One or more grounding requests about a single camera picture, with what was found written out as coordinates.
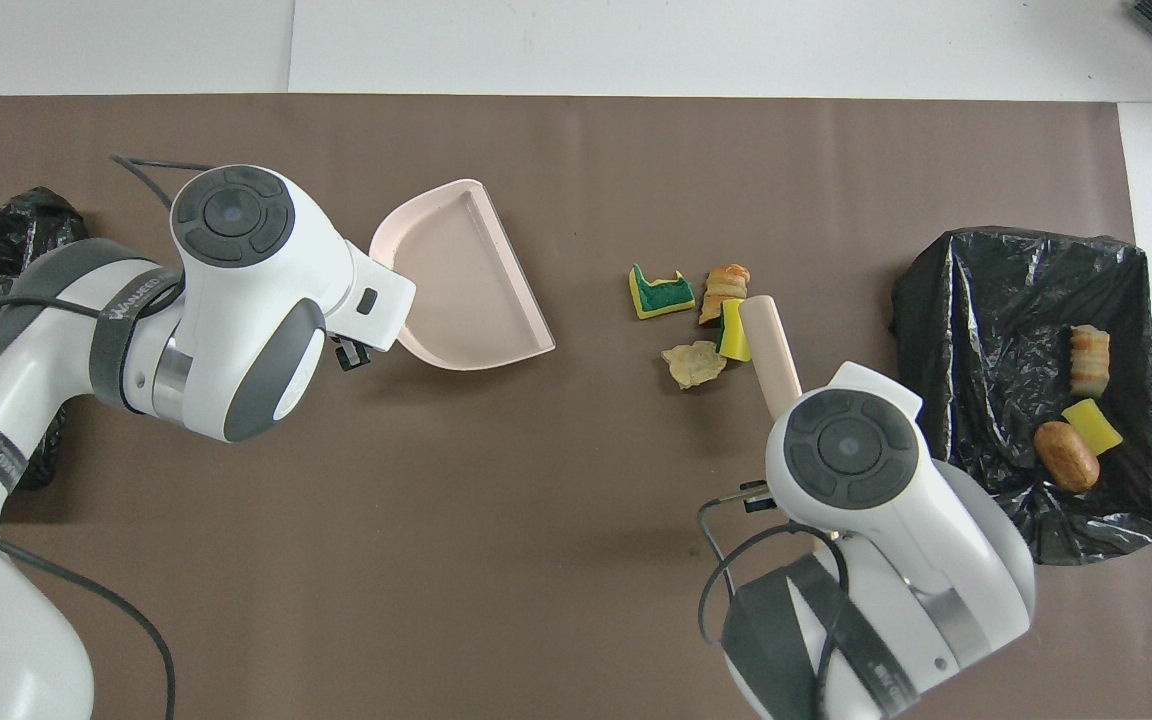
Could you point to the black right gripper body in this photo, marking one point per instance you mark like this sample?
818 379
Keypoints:
758 497

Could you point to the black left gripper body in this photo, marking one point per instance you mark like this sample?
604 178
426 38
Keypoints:
353 354

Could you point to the pink plastic dustpan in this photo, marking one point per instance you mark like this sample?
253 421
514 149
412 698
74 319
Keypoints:
466 290

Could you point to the beige cracker piece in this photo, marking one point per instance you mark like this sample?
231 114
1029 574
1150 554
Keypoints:
693 365

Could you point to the curved yellow sponge piece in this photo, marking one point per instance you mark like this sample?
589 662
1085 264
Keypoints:
733 340

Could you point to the orange striped croissant piece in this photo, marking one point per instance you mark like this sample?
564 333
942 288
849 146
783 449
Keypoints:
726 285

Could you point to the notched green yellow sponge piece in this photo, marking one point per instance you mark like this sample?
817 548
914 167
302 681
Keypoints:
658 298

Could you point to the brown oval bread roll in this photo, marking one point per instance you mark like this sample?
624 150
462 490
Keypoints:
1066 457

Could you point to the small green yellow sponge piece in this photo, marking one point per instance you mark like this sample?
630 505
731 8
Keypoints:
1094 425

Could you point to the beige crusty bread chunk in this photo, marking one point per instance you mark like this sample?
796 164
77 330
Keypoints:
1089 362

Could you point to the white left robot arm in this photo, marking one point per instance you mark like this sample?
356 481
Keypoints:
236 330

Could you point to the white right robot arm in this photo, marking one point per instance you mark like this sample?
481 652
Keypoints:
896 560

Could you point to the brown paper table mat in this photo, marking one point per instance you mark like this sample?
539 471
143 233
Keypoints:
536 550

